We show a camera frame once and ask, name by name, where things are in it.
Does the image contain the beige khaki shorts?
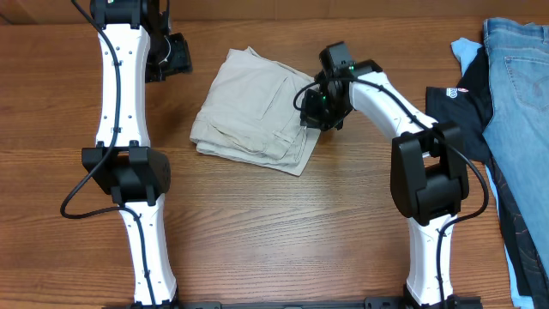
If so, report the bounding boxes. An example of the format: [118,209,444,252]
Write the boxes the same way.
[190,47,320,176]

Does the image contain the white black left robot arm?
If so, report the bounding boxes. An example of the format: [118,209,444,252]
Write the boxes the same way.
[81,1,192,308]

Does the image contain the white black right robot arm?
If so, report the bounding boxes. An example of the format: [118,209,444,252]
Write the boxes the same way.
[293,42,469,308]

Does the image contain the black printed t-shirt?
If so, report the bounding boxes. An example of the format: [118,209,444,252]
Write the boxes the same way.
[426,53,548,308]

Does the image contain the light blue garment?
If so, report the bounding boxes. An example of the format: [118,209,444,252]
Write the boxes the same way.
[450,38,486,76]

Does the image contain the brown cardboard backboard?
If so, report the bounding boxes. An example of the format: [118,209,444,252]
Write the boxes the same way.
[1,0,548,25]

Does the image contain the blue denim jeans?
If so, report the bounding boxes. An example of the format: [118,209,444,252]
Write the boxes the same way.
[481,17,549,309]

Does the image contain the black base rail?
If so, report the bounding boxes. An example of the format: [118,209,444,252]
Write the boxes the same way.
[102,295,484,309]

